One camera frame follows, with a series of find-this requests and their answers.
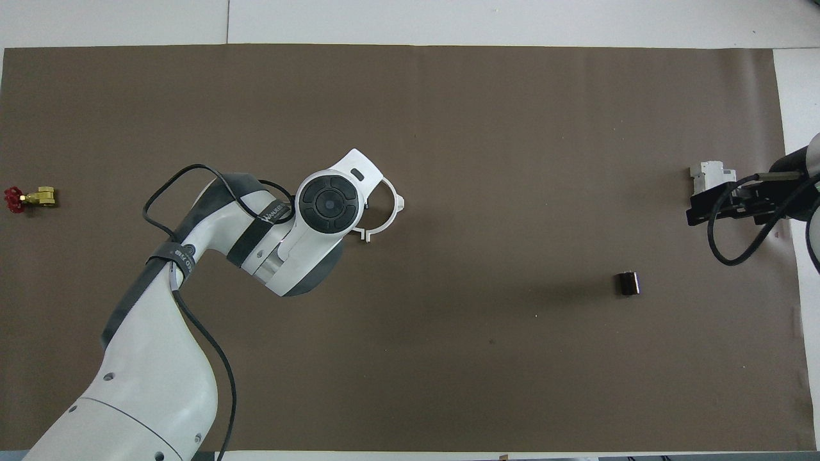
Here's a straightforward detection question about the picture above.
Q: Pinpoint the brown paper table mat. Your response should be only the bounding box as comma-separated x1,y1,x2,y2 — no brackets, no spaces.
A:
0,44,798,452

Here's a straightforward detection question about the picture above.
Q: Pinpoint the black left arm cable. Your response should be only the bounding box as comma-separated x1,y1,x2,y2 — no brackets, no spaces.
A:
142,164,302,461

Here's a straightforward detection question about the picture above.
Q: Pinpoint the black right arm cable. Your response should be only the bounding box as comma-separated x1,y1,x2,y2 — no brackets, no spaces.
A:
707,170,820,266

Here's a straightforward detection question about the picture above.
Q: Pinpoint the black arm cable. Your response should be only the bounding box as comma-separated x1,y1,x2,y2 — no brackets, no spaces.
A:
142,164,302,461
707,170,820,266

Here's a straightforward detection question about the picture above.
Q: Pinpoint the brass valve red handle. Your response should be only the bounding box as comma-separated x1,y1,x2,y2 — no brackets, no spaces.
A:
3,186,58,215

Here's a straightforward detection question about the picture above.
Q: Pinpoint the grey circuit breaker block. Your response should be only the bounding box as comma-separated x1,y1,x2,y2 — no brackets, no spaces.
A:
690,161,737,196

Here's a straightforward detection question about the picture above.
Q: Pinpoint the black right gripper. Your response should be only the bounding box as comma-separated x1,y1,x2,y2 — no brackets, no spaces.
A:
687,179,820,226

